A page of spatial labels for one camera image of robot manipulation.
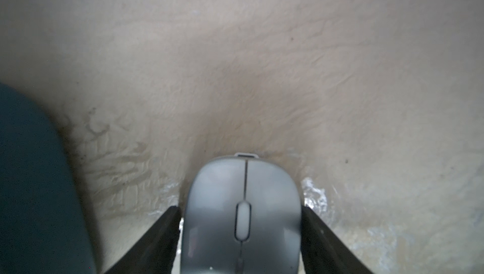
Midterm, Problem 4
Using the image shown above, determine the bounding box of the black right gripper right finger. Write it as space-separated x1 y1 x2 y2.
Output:
301 207 372 274

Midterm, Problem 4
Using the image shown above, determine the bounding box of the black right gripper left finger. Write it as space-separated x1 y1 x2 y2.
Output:
107 206 182 274

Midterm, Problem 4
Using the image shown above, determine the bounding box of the grey mouse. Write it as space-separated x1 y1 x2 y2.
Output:
180 154 302 273

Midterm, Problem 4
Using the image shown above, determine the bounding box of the teal storage box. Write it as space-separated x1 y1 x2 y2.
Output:
1 85 97 273

